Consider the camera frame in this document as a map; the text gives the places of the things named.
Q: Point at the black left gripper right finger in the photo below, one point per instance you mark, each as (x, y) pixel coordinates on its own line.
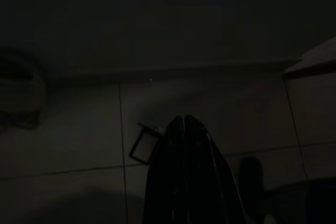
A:
(207, 182)

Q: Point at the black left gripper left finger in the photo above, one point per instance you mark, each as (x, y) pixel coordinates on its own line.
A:
(170, 171)

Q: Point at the black rectangular frame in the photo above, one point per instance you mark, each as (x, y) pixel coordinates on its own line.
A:
(132, 154)

